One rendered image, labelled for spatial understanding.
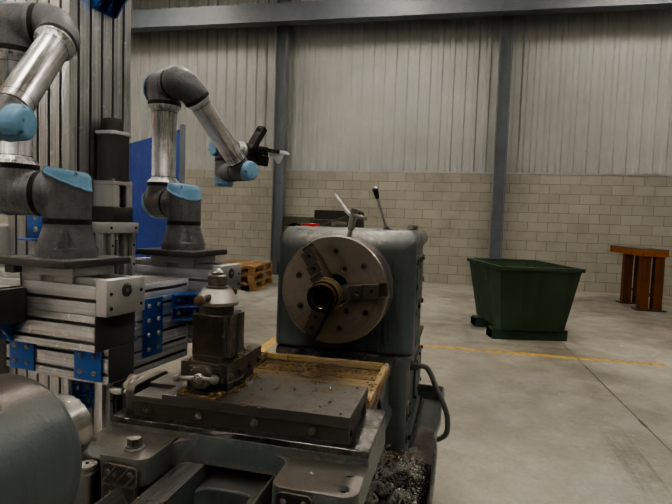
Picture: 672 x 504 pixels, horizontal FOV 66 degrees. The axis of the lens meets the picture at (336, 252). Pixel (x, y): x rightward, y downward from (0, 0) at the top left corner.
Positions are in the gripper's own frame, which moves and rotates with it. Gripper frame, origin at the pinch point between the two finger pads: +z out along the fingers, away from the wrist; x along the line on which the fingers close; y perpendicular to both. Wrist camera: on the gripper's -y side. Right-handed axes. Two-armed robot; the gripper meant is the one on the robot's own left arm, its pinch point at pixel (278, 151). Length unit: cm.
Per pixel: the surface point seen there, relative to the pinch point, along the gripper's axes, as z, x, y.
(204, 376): -106, 106, 44
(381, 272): -41, 94, 32
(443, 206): 842, -387, 43
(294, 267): -53, 71, 35
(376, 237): -28, 81, 24
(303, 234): -39, 60, 27
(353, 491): -103, 138, 50
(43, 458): -144, 139, 30
